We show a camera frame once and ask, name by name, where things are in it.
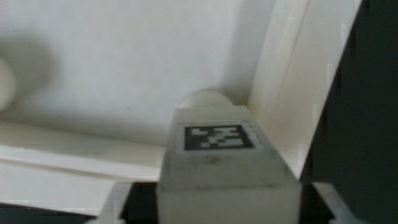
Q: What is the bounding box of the white leg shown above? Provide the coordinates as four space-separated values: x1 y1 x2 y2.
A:
157 91 303 224

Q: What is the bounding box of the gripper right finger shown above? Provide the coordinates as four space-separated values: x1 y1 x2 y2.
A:
299 182 368 224

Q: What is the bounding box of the white square tabletop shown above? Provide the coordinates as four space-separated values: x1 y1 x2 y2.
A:
0 0 365 215

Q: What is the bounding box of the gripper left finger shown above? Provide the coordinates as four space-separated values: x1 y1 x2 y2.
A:
95 182 159 224

